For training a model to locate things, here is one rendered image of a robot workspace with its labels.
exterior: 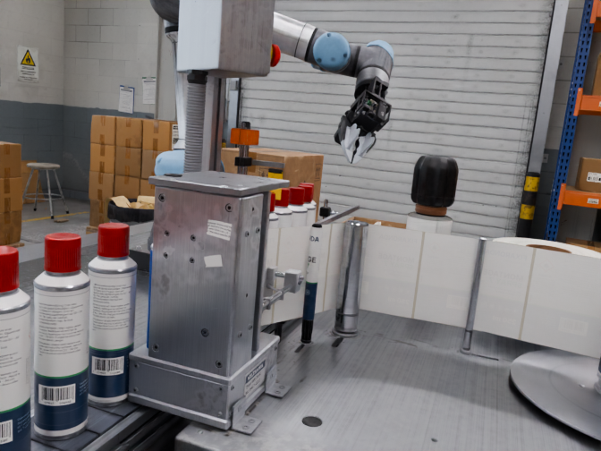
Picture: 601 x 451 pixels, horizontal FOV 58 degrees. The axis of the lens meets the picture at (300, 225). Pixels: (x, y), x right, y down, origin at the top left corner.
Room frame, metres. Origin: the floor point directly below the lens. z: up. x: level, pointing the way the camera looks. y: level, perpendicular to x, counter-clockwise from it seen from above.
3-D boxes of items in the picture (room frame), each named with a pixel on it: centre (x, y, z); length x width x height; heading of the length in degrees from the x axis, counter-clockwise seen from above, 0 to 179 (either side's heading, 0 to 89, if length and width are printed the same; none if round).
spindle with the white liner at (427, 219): (1.03, -0.25, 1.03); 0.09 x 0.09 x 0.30
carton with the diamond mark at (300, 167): (1.78, 0.11, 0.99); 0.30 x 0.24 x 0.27; 156
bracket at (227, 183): (0.61, 0.09, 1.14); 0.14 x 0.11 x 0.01; 161
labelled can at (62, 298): (0.51, 0.23, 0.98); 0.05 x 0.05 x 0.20
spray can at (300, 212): (1.11, 0.01, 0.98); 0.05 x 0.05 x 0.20
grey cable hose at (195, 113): (0.93, 0.19, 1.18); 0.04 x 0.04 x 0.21
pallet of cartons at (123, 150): (5.21, 1.35, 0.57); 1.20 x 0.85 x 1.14; 159
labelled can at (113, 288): (0.59, 0.21, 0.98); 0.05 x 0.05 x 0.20
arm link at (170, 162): (1.29, 0.29, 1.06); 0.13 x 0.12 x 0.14; 174
